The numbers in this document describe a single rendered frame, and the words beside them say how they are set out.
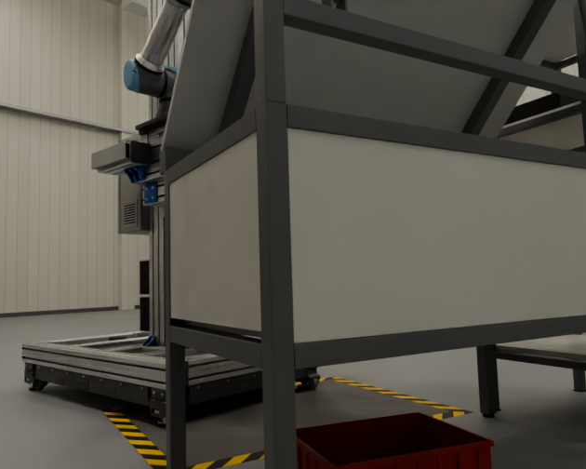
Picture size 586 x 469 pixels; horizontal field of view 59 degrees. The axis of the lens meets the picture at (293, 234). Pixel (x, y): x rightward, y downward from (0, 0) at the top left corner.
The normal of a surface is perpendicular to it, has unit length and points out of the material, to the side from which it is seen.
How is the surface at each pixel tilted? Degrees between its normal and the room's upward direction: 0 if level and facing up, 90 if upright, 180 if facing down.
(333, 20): 90
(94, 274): 90
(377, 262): 90
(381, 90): 134
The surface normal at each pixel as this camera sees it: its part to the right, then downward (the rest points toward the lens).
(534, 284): 0.50, -0.09
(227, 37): 0.38, 0.62
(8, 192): 0.75, -0.08
